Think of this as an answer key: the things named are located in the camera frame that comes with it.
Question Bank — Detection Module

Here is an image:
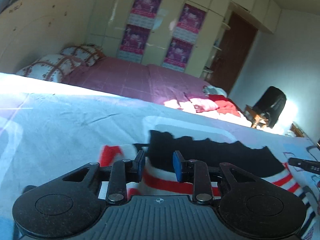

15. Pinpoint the striped sock black toe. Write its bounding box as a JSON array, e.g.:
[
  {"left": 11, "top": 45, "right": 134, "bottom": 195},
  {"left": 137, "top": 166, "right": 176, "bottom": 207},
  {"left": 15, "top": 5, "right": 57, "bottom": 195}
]
[{"left": 99, "top": 130, "right": 305, "bottom": 198}]

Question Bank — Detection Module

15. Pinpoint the red and white clothes pile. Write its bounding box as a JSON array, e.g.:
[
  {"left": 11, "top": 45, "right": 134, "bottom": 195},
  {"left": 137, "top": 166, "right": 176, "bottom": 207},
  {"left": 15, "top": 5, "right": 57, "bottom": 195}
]
[{"left": 163, "top": 86, "right": 251, "bottom": 127}]

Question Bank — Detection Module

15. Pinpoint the wooden desk with clutter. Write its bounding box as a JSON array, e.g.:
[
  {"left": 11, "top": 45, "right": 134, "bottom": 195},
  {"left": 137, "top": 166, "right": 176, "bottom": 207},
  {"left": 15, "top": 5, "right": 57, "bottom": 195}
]
[{"left": 290, "top": 122, "right": 308, "bottom": 138}]

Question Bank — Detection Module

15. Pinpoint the black office chair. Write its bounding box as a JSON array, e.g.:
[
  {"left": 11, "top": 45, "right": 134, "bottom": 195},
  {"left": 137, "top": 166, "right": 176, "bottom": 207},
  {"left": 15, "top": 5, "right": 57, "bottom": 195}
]
[{"left": 253, "top": 86, "right": 286, "bottom": 128}]

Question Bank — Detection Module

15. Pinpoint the light blue patterned bedsheet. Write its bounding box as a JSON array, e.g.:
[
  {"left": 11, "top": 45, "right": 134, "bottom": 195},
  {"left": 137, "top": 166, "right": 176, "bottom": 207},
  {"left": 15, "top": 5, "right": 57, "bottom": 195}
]
[{"left": 1, "top": 74, "right": 319, "bottom": 239}]

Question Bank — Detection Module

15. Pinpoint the patterned white pillow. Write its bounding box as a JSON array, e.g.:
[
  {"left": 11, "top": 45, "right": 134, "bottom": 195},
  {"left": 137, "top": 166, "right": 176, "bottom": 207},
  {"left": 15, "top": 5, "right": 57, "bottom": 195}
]
[{"left": 16, "top": 54, "right": 83, "bottom": 83}]

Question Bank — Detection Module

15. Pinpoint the pink bedspread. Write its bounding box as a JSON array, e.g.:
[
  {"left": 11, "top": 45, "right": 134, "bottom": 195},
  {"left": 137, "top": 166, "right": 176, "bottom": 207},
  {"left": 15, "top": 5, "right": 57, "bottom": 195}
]
[{"left": 63, "top": 57, "right": 209, "bottom": 105}]

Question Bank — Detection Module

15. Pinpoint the brown wooden door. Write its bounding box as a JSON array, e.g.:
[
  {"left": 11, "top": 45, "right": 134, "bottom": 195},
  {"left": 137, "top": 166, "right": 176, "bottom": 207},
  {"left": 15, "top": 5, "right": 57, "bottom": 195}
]
[{"left": 207, "top": 13, "right": 258, "bottom": 94}]

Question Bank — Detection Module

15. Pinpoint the purple poster lower right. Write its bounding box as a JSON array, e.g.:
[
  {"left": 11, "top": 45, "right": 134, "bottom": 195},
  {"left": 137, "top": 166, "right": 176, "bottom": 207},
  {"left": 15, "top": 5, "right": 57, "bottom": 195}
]
[{"left": 162, "top": 37, "right": 193, "bottom": 72}]

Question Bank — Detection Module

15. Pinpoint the purple poster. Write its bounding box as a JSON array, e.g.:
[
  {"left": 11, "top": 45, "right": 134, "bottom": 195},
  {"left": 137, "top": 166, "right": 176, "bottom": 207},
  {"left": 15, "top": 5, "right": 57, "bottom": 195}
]
[
  {"left": 162, "top": 37, "right": 193, "bottom": 72},
  {"left": 117, "top": 24, "right": 150, "bottom": 63},
  {"left": 172, "top": 3, "right": 206, "bottom": 44},
  {"left": 127, "top": 0, "right": 162, "bottom": 30}
]

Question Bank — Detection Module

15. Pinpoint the purple poster lower left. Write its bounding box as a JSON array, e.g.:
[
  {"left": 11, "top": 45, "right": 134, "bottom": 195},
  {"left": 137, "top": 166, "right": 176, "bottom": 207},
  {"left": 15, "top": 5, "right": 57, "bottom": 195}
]
[{"left": 117, "top": 24, "right": 150, "bottom": 63}]

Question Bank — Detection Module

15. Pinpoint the cream headboard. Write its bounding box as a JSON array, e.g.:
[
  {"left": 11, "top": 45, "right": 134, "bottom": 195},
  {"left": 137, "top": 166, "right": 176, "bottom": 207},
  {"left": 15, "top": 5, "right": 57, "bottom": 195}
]
[{"left": 1, "top": 0, "right": 81, "bottom": 73}]

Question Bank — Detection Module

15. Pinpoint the purple poster upper right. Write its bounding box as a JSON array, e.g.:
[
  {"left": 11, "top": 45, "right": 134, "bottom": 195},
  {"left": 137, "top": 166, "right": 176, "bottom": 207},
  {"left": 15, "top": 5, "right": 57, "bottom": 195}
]
[{"left": 172, "top": 3, "right": 206, "bottom": 44}]

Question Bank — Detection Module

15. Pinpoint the cream wardrobe with cabinets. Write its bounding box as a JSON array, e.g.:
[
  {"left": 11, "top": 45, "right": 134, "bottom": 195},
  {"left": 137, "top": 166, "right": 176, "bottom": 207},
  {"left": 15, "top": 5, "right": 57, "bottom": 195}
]
[{"left": 87, "top": 0, "right": 281, "bottom": 77}]

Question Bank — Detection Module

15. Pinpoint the purple poster upper left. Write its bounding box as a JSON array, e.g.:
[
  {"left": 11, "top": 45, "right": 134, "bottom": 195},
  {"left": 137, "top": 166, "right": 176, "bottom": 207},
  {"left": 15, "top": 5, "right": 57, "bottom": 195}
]
[{"left": 127, "top": 0, "right": 162, "bottom": 30}]

